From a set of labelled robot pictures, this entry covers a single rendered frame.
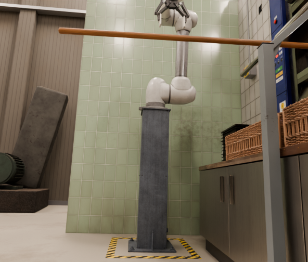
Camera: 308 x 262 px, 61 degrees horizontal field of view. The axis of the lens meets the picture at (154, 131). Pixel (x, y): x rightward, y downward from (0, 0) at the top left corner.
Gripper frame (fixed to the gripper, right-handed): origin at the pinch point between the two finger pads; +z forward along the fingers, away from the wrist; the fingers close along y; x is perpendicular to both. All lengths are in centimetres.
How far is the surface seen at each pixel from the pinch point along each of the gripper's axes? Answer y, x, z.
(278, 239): -23, 49, 106
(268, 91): -23, 51, 58
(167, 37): 4.7, 11.2, 15.2
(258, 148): -34, 21, 73
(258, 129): -34, 23, 64
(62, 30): 57, 8, 15
